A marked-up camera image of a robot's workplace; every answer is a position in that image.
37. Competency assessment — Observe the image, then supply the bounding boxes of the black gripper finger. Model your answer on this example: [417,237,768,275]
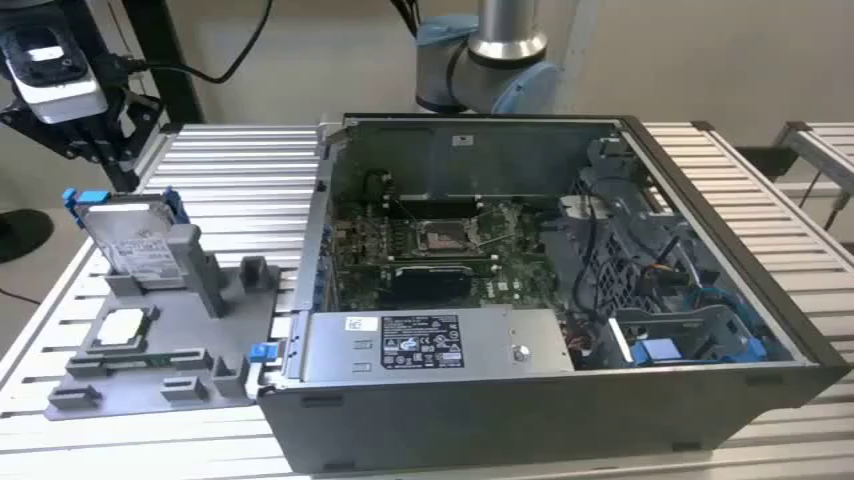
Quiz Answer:
[0,107,120,167]
[102,92,161,194]

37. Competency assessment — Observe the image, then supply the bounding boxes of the hard disk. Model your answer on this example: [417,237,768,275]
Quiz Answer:
[62,187,192,292]

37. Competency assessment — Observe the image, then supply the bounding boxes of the black round chair base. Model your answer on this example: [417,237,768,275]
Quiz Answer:
[0,208,54,264]

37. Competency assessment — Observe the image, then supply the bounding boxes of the silver CPU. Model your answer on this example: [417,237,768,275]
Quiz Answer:
[92,308,149,349]

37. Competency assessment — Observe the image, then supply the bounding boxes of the grey parts rack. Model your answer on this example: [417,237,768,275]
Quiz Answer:
[42,224,281,421]

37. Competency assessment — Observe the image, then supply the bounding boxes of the black RAM slots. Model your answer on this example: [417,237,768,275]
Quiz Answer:
[385,196,485,210]
[384,253,500,265]

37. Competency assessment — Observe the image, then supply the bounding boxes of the green RAM stick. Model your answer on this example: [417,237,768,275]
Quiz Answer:
[82,351,201,365]

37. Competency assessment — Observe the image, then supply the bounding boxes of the CPU socket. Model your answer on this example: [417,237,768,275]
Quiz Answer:
[416,219,479,256]

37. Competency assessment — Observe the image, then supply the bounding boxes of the silver power supply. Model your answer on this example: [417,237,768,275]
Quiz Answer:
[296,307,576,384]

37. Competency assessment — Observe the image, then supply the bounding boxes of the black graphics card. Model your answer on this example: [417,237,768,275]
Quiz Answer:
[389,263,472,307]

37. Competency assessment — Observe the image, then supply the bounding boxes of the metal socket cover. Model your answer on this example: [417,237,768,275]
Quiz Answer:
[469,207,513,246]

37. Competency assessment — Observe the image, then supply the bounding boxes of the green motherboard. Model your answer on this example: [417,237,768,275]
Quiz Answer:
[329,199,568,311]

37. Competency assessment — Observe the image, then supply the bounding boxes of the dark grey PC case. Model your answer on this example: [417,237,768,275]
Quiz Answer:
[256,112,854,476]

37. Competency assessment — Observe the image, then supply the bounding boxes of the grey drive cage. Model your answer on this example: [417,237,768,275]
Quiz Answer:
[539,137,795,371]

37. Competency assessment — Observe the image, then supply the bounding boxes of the blue bay carrier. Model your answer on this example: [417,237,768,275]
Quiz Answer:
[632,339,683,362]

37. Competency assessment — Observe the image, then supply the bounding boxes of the aluminium side table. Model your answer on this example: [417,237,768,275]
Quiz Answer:
[772,120,854,201]

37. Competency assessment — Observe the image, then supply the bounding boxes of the black stand post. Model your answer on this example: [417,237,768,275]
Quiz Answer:
[122,0,205,126]

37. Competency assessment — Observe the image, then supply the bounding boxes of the black camera cable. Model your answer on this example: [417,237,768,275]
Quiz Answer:
[118,0,274,85]

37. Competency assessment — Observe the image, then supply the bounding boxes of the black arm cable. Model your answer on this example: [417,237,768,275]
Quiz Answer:
[389,0,423,39]

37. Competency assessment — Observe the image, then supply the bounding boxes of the silver metal bracket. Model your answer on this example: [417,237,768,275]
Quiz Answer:
[559,195,612,221]

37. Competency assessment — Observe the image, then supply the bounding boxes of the coloured power supply wires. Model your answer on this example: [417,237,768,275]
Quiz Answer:
[563,319,596,359]

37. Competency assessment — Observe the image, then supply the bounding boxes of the black power wire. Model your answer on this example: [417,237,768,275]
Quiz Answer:
[639,234,681,301]

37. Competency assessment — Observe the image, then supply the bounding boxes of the light blue wire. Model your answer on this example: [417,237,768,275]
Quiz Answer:
[683,286,759,329]

